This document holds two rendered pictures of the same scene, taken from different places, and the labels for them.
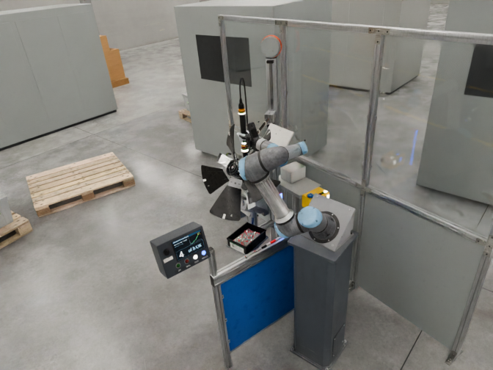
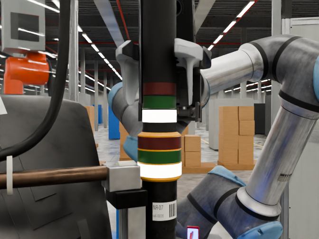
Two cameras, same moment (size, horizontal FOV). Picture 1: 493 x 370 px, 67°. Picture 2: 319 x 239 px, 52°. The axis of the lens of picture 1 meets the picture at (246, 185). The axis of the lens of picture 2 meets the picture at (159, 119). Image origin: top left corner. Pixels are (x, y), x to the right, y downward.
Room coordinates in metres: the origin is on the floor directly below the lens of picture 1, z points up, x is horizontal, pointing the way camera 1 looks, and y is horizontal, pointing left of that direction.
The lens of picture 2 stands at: (2.46, 0.22, 1.42)
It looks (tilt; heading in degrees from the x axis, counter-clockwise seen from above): 1 degrees down; 225
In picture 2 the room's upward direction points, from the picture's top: straight up
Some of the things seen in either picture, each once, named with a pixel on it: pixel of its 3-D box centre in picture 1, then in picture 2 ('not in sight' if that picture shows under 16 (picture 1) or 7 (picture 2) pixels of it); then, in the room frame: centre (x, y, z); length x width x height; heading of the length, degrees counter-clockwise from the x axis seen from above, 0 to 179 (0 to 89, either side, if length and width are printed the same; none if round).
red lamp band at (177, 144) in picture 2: not in sight; (159, 141); (2.23, -0.01, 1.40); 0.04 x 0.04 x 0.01
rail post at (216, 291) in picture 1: (222, 328); not in sight; (1.63, 0.23, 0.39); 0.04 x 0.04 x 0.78; 34
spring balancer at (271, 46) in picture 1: (271, 46); not in sight; (2.90, -0.27, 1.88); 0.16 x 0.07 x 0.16; 69
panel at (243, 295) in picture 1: (273, 289); not in sight; (1.87, -0.13, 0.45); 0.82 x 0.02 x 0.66; 124
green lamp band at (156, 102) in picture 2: not in sight; (159, 102); (2.23, -0.01, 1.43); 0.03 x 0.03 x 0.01
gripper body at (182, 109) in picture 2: (254, 142); (174, 87); (2.14, -0.07, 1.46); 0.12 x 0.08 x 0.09; 34
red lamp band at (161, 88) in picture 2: not in sight; (159, 89); (2.23, -0.01, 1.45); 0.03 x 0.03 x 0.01
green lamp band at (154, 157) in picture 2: not in sight; (159, 154); (2.23, -0.01, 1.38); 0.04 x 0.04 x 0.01
